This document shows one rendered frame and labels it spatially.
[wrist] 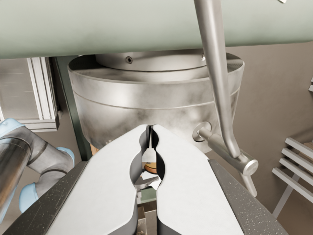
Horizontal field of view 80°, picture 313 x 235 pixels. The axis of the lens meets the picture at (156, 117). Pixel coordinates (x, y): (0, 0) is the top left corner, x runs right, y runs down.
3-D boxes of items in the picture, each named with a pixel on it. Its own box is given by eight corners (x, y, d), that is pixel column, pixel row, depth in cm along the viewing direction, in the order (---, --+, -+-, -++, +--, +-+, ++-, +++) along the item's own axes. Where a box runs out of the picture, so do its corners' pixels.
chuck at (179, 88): (64, 51, 43) (74, 100, 18) (181, 43, 55) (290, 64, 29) (67, 67, 44) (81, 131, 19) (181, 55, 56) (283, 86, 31)
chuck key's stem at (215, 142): (198, 123, 30) (261, 167, 21) (188, 132, 30) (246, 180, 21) (193, 114, 29) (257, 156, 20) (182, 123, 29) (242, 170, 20)
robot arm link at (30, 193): (25, 175, 46) (11, 204, 39) (73, 166, 49) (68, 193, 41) (35, 196, 50) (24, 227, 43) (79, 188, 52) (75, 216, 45)
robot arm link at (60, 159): (52, 133, 55) (42, 157, 45) (81, 155, 60) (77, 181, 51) (32, 149, 55) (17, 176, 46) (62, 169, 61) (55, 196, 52)
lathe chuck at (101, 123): (67, 67, 44) (82, 132, 19) (181, 55, 56) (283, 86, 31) (75, 102, 49) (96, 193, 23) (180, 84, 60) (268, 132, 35)
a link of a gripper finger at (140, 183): (155, 172, 51) (123, 178, 49) (155, 167, 50) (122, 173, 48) (160, 185, 47) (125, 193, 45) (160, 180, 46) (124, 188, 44)
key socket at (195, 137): (202, 122, 31) (214, 131, 28) (187, 136, 30) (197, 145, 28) (195, 109, 29) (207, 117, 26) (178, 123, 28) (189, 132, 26)
